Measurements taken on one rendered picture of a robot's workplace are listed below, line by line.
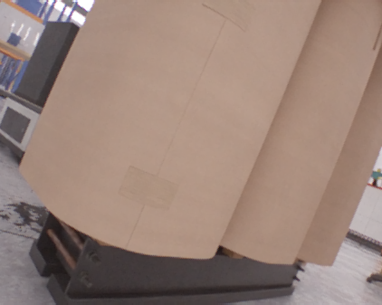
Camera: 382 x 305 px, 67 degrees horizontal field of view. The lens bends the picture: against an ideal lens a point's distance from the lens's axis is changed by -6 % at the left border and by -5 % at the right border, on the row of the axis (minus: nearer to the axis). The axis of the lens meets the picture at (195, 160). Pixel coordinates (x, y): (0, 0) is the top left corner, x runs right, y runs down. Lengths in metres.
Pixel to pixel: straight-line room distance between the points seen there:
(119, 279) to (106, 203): 0.27
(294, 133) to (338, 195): 0.47
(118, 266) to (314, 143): 0.58
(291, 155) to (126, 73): 0.49
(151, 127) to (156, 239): 0.19
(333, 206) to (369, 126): 0.34
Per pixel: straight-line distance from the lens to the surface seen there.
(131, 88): 0.50
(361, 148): 1.29
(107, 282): 0.72
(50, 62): 1.98
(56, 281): 0.73
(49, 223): 0.82
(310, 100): 0.87
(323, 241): 1.26
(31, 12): 8.77
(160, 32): 0.52
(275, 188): 0.82
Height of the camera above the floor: 0.38
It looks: 1 degrees up
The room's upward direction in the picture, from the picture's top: 23 degrees clockwise
